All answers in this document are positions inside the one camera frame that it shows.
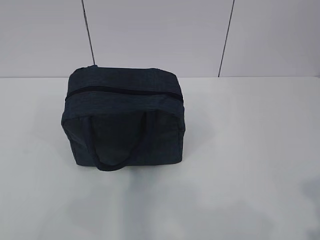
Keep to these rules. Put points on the dark navy lunch bag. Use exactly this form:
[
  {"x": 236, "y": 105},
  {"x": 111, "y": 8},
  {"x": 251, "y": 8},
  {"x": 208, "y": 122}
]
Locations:
[{"x": 120, "y": 117}]

